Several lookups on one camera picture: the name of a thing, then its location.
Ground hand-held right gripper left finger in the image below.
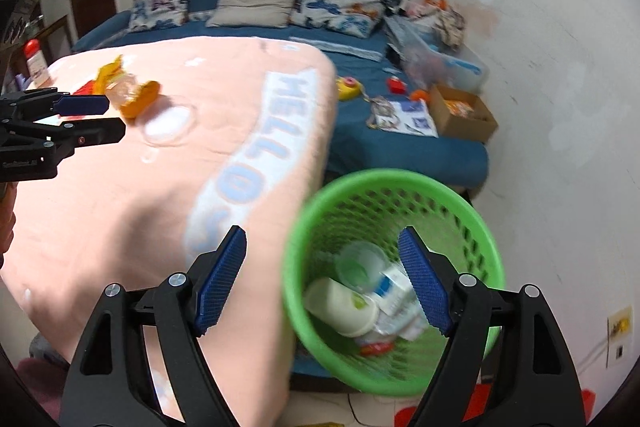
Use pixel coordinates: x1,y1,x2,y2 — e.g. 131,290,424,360
59,224,248,427

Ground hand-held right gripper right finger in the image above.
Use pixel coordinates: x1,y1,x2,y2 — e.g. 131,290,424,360
397,226,587,427

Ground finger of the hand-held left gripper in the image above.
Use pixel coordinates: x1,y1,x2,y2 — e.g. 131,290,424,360
50,117,127,149
0,88,110,122

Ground clear printed plastic bag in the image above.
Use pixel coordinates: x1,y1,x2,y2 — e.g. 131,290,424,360
372,302,431,344

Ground yellow snack wrapper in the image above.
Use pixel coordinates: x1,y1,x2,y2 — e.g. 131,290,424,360
96,59,162,120

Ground clear cup with strawberry label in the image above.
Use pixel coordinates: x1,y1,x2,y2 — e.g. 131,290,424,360
334,241,389,294

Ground clear plastic lid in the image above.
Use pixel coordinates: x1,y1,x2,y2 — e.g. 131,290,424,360
141,103,199,148

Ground white paper cup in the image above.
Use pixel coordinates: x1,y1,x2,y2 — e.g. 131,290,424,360
304,277,382,339

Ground green plastic basket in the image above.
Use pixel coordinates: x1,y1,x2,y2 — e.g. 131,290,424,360
282,169,506,396

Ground person's left hand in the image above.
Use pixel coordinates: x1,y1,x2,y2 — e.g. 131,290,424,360
0,183,17,258

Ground white bottle with red cap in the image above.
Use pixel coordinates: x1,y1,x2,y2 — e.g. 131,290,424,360
22,39,51,88

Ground wooden side table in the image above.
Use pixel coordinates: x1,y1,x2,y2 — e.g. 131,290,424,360
42,14,73,58

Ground small butterfly print pillow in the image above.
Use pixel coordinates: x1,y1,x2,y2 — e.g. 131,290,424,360
127,0,190,34

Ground blue sofa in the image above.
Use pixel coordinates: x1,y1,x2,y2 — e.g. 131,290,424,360
70,0,491,208

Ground red plastic bag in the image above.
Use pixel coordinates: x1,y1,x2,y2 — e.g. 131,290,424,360
394,382,501,427

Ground picture book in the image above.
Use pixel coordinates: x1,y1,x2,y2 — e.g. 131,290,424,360
366,96,439,138

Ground cardboard box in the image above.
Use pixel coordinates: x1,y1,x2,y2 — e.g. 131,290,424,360
429,84,499,144

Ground beige pillow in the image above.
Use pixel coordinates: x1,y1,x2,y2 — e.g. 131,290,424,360
205,0,298,29

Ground yellow toy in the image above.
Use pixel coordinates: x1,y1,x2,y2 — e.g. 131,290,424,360
334,76,362,102

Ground clear plastic storage box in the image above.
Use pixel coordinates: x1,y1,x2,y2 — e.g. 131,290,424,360
395,24,490,95

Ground blue striped cloth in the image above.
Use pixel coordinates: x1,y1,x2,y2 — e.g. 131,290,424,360
289,36,388,62

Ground large butterfly print pillow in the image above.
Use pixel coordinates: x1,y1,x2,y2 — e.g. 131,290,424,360
289,0,396,38

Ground wall socket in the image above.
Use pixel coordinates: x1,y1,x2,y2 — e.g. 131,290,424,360
606,306,634,369

